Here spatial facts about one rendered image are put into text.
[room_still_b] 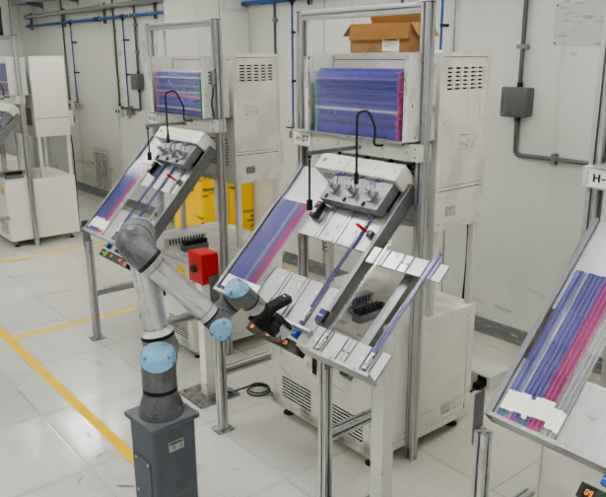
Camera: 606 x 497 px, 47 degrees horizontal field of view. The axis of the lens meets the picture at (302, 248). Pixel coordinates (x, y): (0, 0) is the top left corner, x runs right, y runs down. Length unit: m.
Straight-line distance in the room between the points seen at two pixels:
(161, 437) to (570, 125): 2.72
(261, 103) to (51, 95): 3.25
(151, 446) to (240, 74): 2.25
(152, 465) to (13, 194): 4.74
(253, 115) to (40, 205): 3.41
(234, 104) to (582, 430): 2.63
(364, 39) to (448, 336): 1.40
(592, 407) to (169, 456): 1.33
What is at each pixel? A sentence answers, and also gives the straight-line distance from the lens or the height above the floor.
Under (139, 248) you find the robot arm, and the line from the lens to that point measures 2.23.
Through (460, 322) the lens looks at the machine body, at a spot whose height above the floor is 0.55.
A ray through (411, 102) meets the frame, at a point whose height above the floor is 1.54.
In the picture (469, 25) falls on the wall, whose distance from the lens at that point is 4.43.
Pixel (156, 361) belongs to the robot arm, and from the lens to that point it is 2.32.
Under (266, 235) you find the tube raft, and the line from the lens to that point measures 3.08.
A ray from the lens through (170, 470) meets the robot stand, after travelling 2.48.
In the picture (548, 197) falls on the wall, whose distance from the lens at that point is 4.16.
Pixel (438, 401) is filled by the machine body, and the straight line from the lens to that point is 3.28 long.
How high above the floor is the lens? 1.71
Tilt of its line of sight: 16 degrees down
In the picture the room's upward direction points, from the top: straight up
